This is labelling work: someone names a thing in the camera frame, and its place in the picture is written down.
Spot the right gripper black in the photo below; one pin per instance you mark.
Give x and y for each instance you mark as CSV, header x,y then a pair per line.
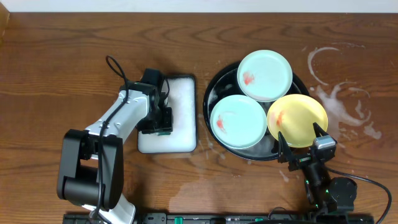
x,y
285,155

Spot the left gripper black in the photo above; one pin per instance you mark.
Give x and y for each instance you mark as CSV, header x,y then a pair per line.
x,y
156,126

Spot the yellow plate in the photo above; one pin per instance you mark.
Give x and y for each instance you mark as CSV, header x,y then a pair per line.
x,y
293,116

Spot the round black tray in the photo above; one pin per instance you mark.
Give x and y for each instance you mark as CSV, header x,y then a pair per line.
x,y
224,84

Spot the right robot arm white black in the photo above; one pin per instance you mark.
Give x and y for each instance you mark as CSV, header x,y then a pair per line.
x,y
333,198

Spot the black rectangular soapy water tray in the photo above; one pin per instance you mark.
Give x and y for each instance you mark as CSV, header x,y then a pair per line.
x,y
183,137

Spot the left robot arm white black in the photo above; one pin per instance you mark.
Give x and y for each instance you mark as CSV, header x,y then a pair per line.
x,y
91,172

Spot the mint plate top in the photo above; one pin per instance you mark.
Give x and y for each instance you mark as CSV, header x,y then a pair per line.
x,y
264,75

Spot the mint plate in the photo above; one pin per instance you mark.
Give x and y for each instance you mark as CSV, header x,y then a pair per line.
x,y
238,121
264,75

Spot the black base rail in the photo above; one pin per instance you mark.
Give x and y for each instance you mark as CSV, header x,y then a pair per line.
x,y
163,218

